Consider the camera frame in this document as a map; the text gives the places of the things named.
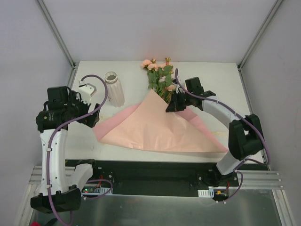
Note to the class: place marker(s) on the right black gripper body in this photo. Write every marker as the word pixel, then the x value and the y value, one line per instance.
pixel 179 101

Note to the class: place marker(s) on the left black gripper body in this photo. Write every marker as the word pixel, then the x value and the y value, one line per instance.
pixel 84 114

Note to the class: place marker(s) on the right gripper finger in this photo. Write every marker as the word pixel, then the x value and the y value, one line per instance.
pixel 172 107
pixel 180 98

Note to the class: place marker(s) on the pale pink rose stem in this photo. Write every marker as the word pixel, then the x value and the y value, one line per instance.
pixel 167 81

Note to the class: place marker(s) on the small peach flower stem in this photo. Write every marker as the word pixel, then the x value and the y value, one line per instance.
pixel 165 69

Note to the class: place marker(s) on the pink wrapping paper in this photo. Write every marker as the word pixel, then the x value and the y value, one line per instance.
pixel 147 126

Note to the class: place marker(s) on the cream gold-lettered ribbon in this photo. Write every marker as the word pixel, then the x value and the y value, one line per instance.
pixel 103 116

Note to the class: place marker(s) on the peach double rose stem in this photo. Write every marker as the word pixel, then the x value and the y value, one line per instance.
pixel 151 68

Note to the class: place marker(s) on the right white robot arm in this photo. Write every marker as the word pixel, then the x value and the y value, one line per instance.
pixel 245 137

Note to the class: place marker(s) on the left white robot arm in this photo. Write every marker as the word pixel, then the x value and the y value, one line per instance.
pixel 57 191

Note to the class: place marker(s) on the white ribbed ceramic vase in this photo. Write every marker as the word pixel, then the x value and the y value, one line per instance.
pixel 115 91

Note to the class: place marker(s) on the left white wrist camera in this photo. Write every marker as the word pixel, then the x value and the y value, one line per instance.
pixel 86 91

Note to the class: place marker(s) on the aluminium frame extrusion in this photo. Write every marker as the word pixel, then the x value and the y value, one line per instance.
pixel 252 179

